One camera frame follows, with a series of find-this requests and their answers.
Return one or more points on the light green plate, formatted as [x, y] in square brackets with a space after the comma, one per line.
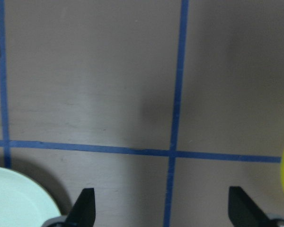
[24, 202]

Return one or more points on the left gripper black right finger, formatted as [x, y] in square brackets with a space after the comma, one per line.
[244, 212]

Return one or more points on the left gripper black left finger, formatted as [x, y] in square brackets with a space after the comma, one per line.
[82, 213]

